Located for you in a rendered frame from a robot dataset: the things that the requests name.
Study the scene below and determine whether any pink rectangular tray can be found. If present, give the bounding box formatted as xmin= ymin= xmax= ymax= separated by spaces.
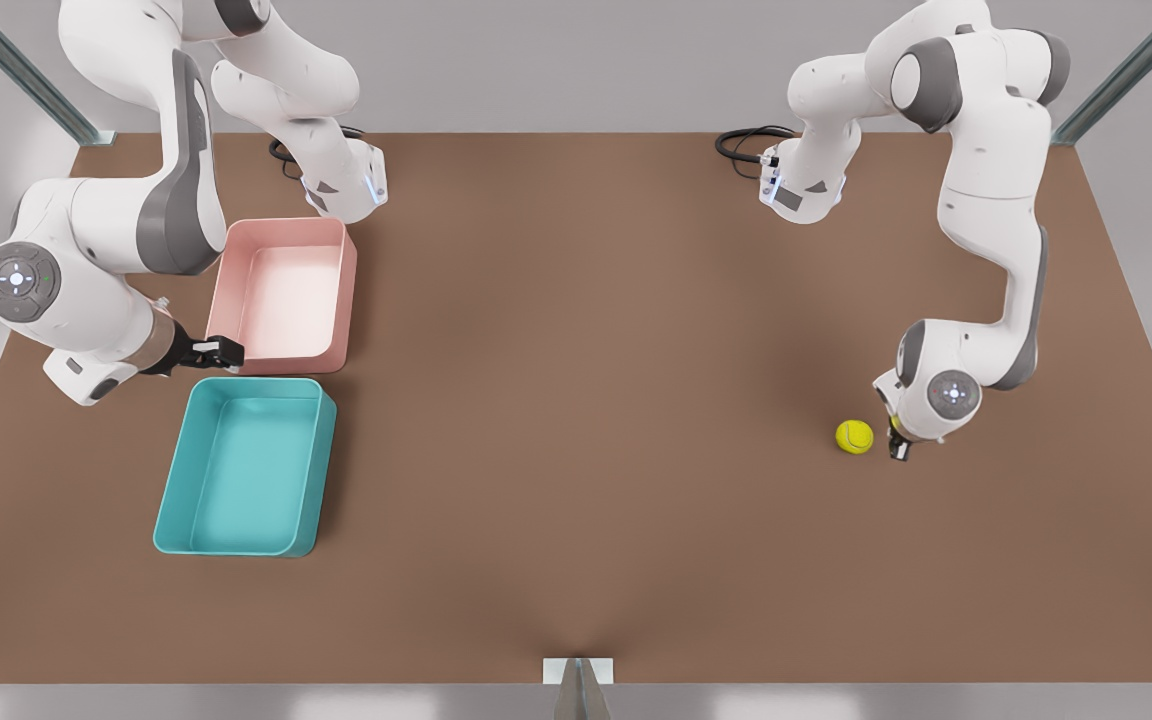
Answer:
xmin=206 ymin=217 xmax=359 ymax=376

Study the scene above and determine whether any teal rectangular tray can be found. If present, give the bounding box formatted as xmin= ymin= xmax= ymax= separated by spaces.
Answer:
xmin=153 ymin=377 xmax=339 ymax=558

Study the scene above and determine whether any black cable loop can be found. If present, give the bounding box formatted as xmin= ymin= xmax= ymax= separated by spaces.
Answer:
xmin=268 ymin=126 xmax=367 ymax=182
xmin=715 ymin=125 xmax=799 ymax=182

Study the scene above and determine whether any silver frame post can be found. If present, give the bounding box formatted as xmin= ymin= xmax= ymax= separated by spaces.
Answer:
xmin=0 ymin=0 xmax=116 ymax=148
xmin=1051 ymin=0 xmax=1152 ymax=148
xmin=542 ymin=657 xmax=616 ymax=720

